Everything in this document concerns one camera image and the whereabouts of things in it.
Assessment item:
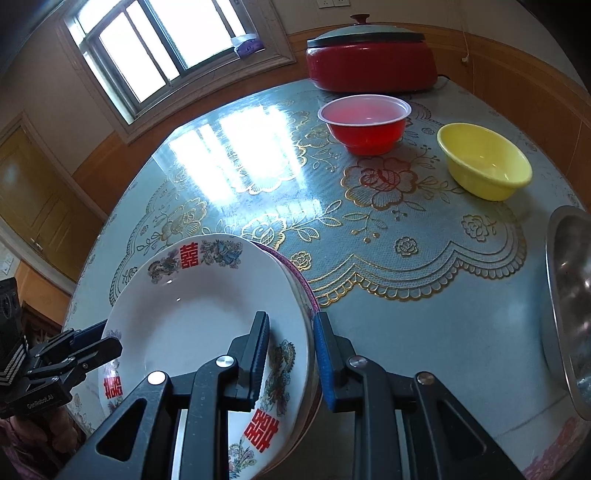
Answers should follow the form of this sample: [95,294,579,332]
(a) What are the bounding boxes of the dark wooden chair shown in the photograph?
[21,302,63,352]

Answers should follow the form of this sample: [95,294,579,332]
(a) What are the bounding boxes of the yellow plastic bowl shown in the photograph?
[436,122,533,202]

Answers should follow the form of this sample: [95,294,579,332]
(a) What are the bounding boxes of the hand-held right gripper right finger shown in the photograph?
[313,311,527,480]

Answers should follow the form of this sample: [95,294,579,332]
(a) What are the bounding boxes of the person's left forearm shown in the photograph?
[0,406,88,480]

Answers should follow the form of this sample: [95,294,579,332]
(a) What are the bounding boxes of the red electric pot with lid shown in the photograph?
[305,14,439,93]

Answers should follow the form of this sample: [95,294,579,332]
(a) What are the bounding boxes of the wooden door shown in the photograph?
[0,113,105,284]

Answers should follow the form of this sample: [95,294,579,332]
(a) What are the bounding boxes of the purple tissue box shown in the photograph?
[230,33,267,58]

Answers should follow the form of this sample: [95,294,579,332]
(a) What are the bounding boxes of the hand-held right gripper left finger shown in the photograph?
[53,311,271,480]

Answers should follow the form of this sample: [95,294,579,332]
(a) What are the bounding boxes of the window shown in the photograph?
[55,0,296,139]

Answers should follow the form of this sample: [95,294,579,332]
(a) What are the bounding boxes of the red plastic bowl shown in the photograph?
[318,94,413,157]

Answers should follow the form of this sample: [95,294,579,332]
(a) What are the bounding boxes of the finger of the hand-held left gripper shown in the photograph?
[28,337,124,393]
[34,320,110,364]

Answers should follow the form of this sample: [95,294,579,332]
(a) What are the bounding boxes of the small white plate red characters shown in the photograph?
[98,233,317,480]

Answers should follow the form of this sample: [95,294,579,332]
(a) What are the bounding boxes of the stainless steel bowl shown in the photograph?
[545,205,591,408]

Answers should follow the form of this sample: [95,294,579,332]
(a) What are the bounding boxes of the white wall cord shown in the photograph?
[459,14,472,63]

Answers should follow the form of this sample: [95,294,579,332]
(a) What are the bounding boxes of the white plate purple floral rim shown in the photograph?
[252,240,324,416]

